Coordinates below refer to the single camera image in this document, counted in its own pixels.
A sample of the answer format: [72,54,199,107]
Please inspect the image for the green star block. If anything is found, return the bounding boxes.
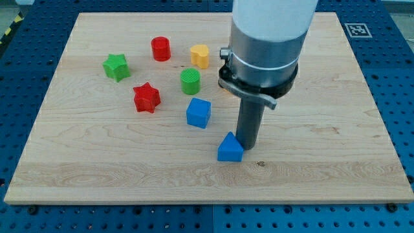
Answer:
[102,54,131,83]

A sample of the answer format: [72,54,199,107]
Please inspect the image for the blue triangle block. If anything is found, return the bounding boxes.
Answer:
[217,132,244,162]

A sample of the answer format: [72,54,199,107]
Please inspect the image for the yellow black hazard tape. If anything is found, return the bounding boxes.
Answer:
[1,12,24,48]

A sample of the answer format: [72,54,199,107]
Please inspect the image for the white fiducial marker tag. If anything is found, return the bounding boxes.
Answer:
[345,23,372,38]

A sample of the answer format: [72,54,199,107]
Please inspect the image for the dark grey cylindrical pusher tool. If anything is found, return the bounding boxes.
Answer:
[235,98,265,150]

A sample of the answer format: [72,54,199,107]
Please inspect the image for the light wooden board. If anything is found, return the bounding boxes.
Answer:
[5,13,413,205]

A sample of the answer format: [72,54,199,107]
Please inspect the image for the green cylinder block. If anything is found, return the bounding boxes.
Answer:
[180,68,201,95]

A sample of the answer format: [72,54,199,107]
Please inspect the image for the yellow heart block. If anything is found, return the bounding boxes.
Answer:
[190,44,210,69]

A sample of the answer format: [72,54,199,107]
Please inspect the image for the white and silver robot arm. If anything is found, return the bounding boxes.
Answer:
[219,0,318,109]

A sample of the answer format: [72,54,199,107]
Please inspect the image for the red cylinder block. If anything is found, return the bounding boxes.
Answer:
[151,36,171,61]

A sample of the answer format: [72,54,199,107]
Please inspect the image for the blue cube block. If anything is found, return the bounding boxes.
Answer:
[186,98,212,129]

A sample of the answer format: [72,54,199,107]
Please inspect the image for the red star block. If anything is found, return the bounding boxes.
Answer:
[133,82,161,113]

